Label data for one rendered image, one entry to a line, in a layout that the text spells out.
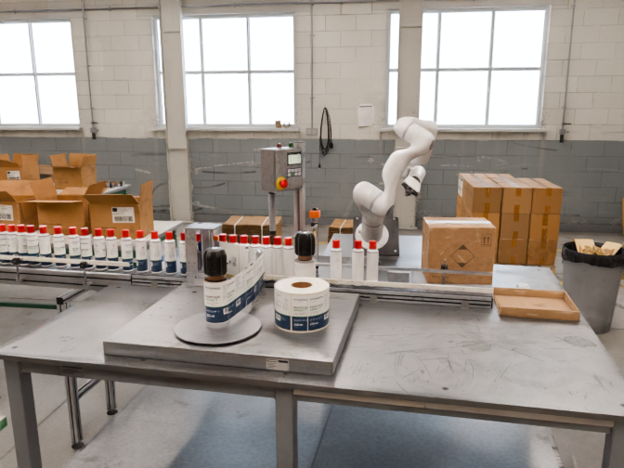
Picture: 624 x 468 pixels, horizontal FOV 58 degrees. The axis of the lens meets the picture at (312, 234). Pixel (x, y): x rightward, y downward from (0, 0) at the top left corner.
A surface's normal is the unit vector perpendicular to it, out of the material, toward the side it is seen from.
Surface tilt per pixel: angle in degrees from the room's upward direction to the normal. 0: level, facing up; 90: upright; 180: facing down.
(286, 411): 90
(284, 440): 90
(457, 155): 90
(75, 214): 90
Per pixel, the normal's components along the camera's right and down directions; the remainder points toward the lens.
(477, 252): -0.07, 0.22
